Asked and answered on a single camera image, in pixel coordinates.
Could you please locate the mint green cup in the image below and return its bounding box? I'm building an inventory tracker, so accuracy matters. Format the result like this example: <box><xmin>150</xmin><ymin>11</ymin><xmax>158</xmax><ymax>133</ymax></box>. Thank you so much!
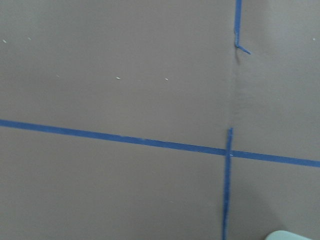
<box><xmin>265</xmin><ymin>230</ymin><xmax>311</xmax><ymax>240</ymax></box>

